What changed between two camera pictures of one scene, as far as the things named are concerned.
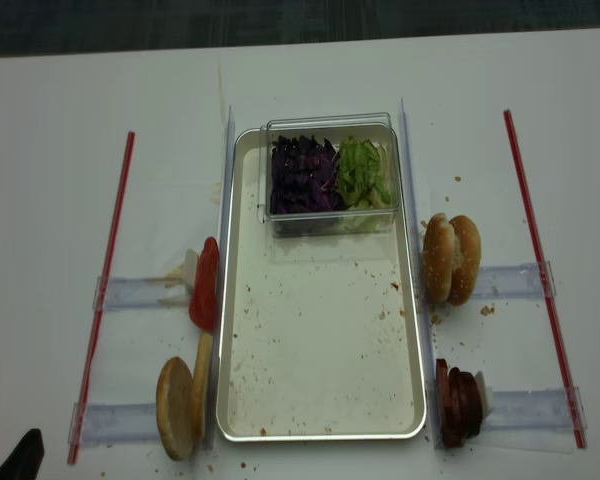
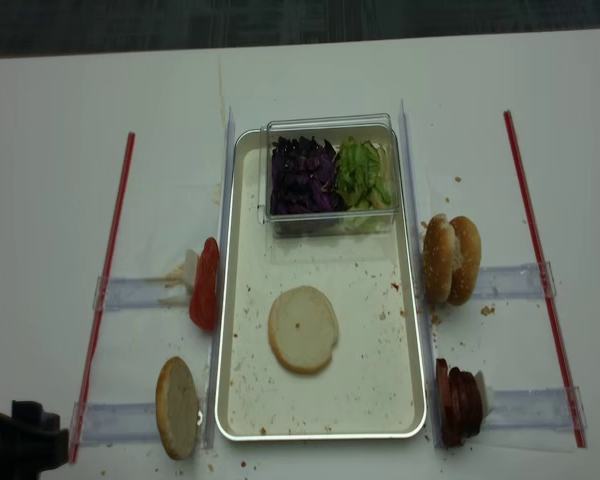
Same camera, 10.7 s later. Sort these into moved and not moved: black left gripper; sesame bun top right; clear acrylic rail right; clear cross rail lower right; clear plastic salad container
Moved: black left gripper
Not moved: clear cross rail lower right; sesame bun top right; clear plastic salad container; clear acrylic rail right
